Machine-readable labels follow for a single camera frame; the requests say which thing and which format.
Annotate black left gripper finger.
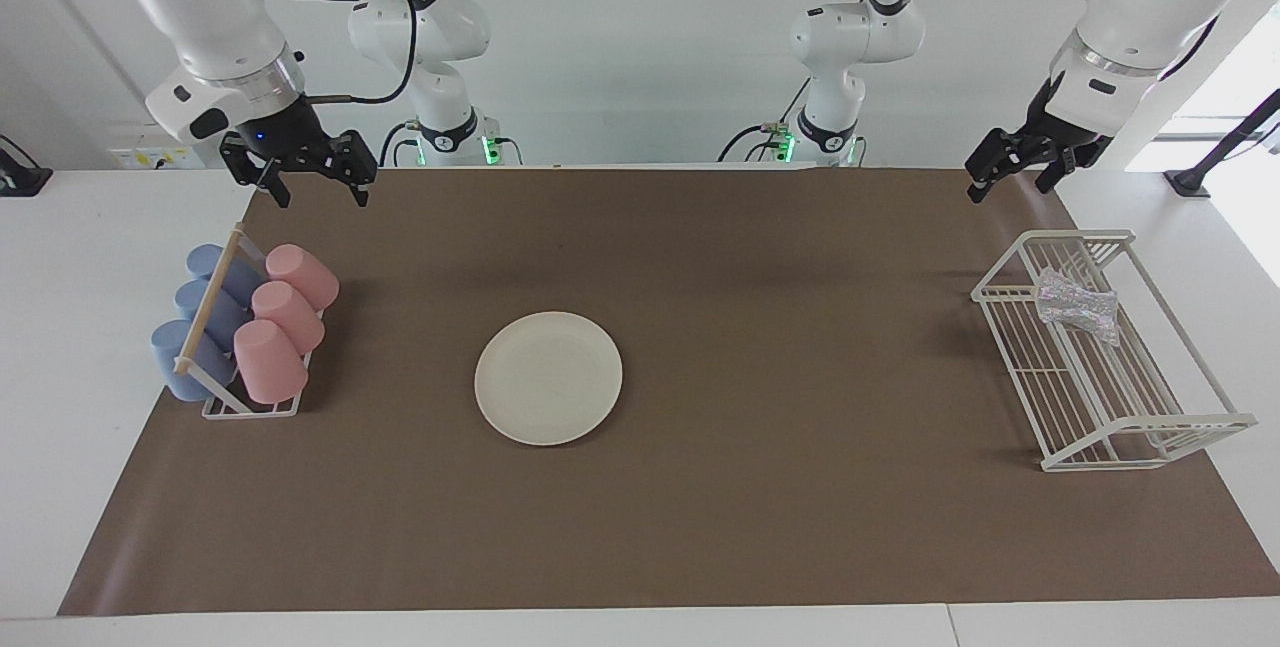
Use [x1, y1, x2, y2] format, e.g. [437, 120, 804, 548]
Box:
[965, 130, 1031, 205]
[1035, 149, 1091, 195]

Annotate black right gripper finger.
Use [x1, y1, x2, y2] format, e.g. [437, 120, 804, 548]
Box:
[330, 130, 378, 208]
[220, 142, 291, 208]

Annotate cream round plate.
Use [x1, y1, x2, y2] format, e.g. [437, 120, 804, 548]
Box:
[474, 312, 624, 447]

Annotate blue plastic cup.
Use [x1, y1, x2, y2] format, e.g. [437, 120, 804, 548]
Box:
[186, 244, 266, 303]
[174, 279, 251, 348]
[150, 319, 236, 402]

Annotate pink plastic cup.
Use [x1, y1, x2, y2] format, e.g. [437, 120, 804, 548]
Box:
[265, 244, 340, 313]
[251, 281, 326, 353]
[233, 319, 309, 405]

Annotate white cup rack wooden bar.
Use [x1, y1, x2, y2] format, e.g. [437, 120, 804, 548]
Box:
[173, 223, 326, 420]

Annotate black angled stand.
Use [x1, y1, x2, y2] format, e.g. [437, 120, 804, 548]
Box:
[1163, 87, 1280, 200]

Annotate black desk clamp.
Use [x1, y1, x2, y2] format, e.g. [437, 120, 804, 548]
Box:
[0, 135, 53, 198]

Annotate brown table mat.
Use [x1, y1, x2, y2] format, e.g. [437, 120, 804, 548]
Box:
[57, 167, 1280, 618]

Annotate black base cable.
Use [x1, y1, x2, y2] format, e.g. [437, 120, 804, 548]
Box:
[718, 82, 811, 164]
[378, 122, 421, 168]

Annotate white wall socket box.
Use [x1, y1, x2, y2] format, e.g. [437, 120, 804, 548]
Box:
[107, 120, 206, 171]

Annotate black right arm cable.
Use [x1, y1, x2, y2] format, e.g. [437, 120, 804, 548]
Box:
[305, 0, 416, 106]

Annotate white wire dish rack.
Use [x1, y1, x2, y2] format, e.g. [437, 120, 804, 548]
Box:
[971, 230, 1258, 473]

